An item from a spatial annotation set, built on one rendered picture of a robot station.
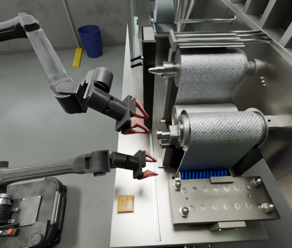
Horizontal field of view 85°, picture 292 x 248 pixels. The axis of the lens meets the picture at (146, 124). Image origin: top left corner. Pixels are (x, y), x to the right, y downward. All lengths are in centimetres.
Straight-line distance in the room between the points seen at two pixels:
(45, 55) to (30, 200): 138
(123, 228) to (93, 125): 166
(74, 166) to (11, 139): 209
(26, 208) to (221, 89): 167
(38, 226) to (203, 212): 128
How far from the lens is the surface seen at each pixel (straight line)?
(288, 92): 69
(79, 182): 194
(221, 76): 70
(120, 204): 82
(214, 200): 75
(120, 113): 44
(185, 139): 54
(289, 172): 72
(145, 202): 84
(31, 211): 174
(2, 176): 74
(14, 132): 271
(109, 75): 49
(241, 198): 80
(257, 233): 95
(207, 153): 64
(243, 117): 62
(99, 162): 58
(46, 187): 178
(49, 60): 59
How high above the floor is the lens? 172
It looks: 52 degrees down
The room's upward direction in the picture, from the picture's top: straight up
